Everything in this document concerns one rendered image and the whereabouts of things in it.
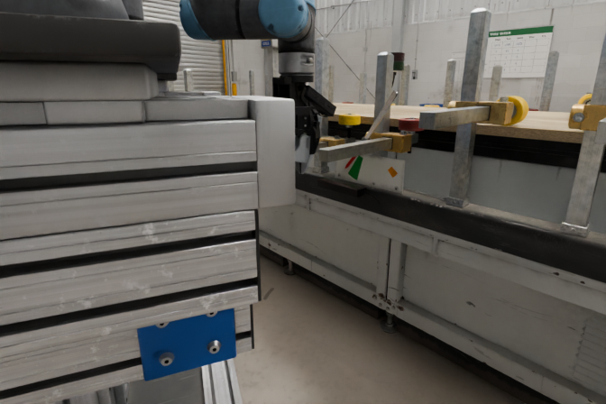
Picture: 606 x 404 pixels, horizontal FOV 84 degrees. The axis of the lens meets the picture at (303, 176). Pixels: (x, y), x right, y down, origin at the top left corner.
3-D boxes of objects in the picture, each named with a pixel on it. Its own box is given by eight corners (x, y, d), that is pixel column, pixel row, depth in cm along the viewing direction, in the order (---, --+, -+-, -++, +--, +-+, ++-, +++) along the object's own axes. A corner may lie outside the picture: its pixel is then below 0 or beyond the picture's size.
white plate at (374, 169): (401, 194, 99) (404, 160, 96) (334, 178, 117) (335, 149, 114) (402, 193, 99) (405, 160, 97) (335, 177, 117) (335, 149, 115)
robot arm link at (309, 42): (270, -12, 62) (280, 0, 71) (272, 51, 65) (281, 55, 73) (313, -14, 61) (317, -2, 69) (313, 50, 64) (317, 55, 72)
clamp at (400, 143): (401, 153, 97) (403, 135, 95) (362, 147, 106) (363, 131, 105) (411, 151, 100) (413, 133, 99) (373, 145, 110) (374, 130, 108)
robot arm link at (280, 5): (236, 36, 55) (255, 44, 65) (305, 34, 53) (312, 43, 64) (234, -18, 53) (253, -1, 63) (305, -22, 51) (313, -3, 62)
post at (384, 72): (378, 211, 107) (388, 50, 95) (369, 208, 110) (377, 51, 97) (384, 208, 110) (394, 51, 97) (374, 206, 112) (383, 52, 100)
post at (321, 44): (320, 177, 123) (322, 36, 111) (314, 175, 125) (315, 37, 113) (326, 176, 125) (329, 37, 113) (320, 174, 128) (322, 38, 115)
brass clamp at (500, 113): (503, 124, 76) (507, 102, 75) (444, 121, 86) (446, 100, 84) (511, 123, 80) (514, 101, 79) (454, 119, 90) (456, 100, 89)
